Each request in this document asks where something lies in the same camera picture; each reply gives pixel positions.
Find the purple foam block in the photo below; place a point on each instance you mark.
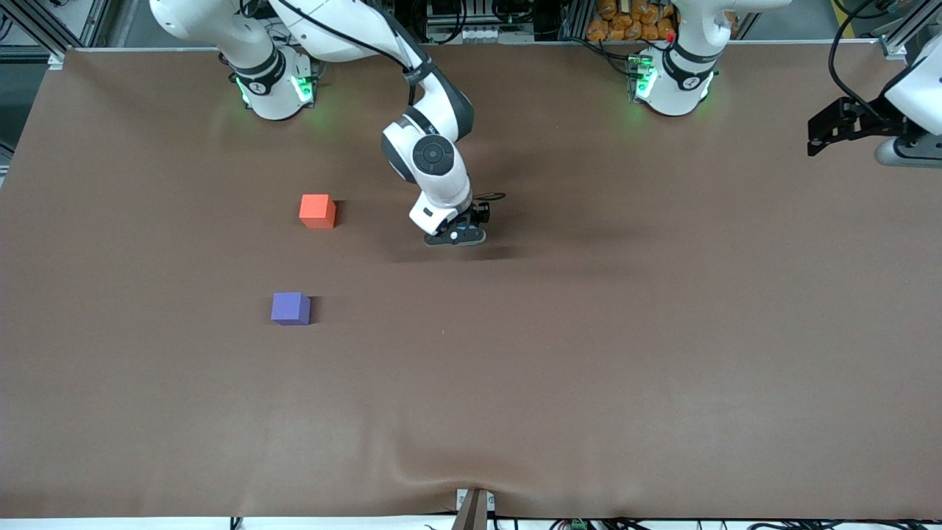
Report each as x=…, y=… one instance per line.
x=289, y=309

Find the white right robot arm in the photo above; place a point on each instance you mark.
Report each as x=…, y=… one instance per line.
x=434, y=177

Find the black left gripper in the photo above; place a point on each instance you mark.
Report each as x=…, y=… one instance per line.
x=865, y=122

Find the orange foam block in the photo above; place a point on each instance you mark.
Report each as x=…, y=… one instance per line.
x=316, y=210

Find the aluminium equipment rack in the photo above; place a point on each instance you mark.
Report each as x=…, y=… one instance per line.
x=544, y=18

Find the white power strip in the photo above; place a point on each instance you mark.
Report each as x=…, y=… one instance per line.
x=486, y=34

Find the brown table cover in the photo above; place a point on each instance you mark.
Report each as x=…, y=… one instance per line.
x=589, y=331

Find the orange snack bags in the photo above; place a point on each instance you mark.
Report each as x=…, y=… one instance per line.
x=625, y=22

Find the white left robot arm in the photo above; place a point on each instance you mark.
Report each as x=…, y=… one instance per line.
x=677, y=81

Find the aluminium frame profile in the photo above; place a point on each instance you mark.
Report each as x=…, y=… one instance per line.
x=909, y=29
x=44, y=29

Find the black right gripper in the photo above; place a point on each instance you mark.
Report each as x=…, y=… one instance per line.
x=479, y=213

